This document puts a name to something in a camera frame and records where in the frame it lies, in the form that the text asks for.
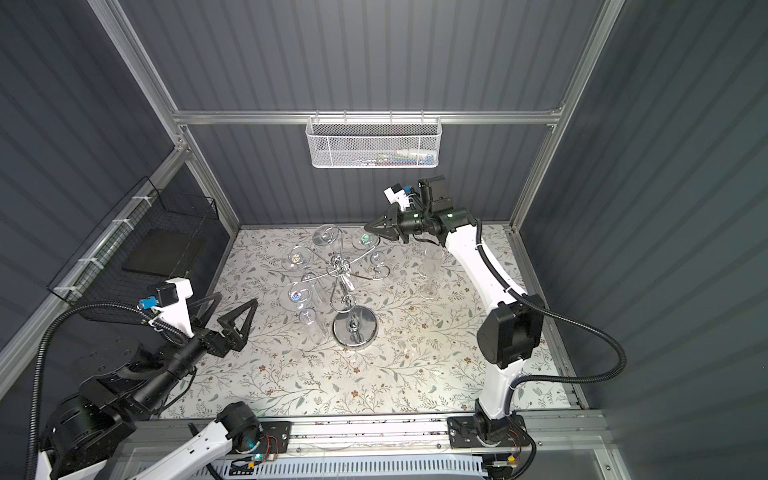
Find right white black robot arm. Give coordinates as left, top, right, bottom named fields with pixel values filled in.
left=364, top=204, right=543, bottom=445

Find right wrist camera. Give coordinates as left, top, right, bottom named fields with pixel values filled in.
left=384, top=184, right=420, bottom=212

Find right black corrugated cable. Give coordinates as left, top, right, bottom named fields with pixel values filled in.
left=473, top=218, right=628, bottom=480

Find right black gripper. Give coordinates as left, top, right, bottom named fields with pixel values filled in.
left=365, top=206, right=431, bottom=245

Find black wire basket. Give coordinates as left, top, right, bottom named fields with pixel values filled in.
left=47, top=182, right=229, bottom=307

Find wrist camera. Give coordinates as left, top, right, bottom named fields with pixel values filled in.
left=138, top=277, right=194, bottom=339
left=384, top=184, right=420, bottom=212

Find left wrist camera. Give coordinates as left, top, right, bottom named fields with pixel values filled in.
left=138, top=277, right=194, bottom=339

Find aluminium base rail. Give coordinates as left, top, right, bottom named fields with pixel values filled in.
left=119, top=411, right=607, bottom=480

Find chrome wine glass rack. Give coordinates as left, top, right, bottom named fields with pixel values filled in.
left=301, top=227, right=391, bottom=350

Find items in white basket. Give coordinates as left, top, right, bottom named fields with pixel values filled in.
left=354, top=149, right=439, bottom=166

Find white wire mesh basket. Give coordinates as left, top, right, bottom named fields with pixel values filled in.
left=305, top=119, right=443, bottom=169

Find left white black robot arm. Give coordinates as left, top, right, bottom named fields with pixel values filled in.
left=24, top=294, right=291, bottom=479

